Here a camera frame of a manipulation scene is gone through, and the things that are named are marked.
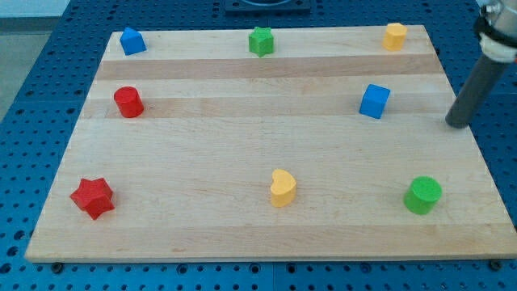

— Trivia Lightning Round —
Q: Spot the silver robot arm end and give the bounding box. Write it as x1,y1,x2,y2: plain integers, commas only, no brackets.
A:
474,0,516,63

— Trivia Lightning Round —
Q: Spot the blue cube block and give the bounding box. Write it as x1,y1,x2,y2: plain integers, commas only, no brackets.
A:
359,84,391,119

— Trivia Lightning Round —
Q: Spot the red star block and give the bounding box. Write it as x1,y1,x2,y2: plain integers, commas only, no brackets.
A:
69,178,115,220

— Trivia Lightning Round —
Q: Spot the yellow heart block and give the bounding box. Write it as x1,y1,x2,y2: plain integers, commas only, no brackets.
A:
270,169,297,208

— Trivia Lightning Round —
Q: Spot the red cylinder block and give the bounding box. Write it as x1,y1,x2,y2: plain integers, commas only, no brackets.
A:
114,86,144,118

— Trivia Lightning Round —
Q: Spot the yellow hexagon block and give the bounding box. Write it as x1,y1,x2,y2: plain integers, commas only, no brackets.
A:
382,23,408,51

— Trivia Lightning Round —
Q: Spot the grey pusher rod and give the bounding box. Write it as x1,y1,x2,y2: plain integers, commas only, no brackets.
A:
445,54,510,129

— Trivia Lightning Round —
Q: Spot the green cylinder block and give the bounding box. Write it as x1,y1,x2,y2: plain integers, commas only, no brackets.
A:
403,176,443,215

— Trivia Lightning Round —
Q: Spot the blue pentagon block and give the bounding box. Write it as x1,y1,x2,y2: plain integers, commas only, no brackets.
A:
120,27,147,56

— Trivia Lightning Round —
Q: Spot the green star block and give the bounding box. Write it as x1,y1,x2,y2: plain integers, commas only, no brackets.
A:
248,27,275,57

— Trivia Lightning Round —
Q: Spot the wooden board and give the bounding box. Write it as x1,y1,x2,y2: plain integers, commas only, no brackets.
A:
26,25,516,263

